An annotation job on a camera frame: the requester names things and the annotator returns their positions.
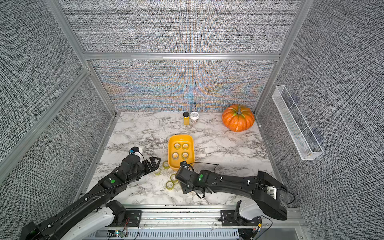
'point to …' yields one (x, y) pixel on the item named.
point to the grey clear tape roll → (175, 156)
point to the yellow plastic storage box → (181, 148)
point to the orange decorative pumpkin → (238, 118)
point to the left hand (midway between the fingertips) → (158, 161)
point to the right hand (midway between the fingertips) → (184, 181)
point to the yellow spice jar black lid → (186, 118)
